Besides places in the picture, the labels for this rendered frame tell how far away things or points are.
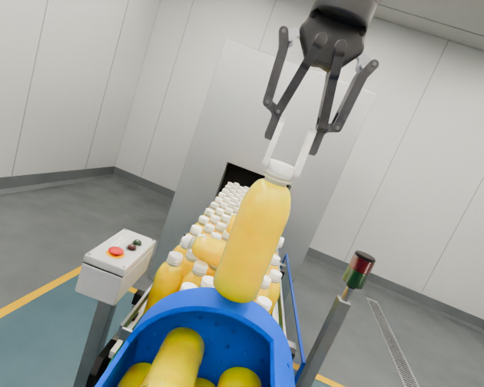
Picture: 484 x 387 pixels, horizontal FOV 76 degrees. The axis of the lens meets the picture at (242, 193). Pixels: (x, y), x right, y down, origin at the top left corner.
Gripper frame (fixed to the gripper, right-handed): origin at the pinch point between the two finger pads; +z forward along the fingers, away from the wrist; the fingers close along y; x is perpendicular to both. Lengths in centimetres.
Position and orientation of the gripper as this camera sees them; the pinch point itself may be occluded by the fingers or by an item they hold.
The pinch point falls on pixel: (288, 148)
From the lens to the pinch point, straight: 43.3
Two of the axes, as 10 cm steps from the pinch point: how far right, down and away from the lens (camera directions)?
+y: 9.4, 3.5, 0.0
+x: 0.8, -2.2, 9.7
